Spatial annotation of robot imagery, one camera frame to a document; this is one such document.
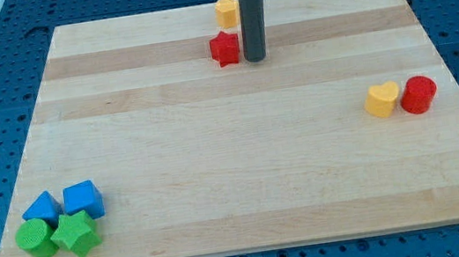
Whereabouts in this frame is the red star block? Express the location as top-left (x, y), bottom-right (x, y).
top-left (209, 31), bottom-right (240, 67)

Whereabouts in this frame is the blue cube block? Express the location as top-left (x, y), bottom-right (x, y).
top-left (63, 180), bottom-right (106, 219)

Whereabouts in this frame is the yellow heart block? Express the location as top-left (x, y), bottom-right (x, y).
top-left (363, 81), bottom-right (400, 118)

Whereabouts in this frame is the blue triangle block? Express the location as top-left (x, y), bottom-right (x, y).
top-left (22, 191), bottom-right (63, 228)

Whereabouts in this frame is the grey cylindrical pointer tool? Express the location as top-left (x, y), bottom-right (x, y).
top-left (239, 0), bottom-right (267, 62)

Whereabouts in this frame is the light wooden board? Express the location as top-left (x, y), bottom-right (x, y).
top-left (0, 0), bottom-right (459, 257)

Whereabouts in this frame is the red cylinder block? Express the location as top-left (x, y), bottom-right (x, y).
top-left (400, 76), bottom-right (437, 114)

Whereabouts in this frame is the green cylinder block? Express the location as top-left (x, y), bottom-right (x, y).
top-left (15, 218), bottom-right (59, 257)

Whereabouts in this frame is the green star block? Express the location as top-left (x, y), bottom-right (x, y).
top-left (50, 210), bottom-right (102, 257)

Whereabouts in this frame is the yellow hexagon block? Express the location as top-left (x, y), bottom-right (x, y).
top-left (214, 0), bottom-right (240, 29)

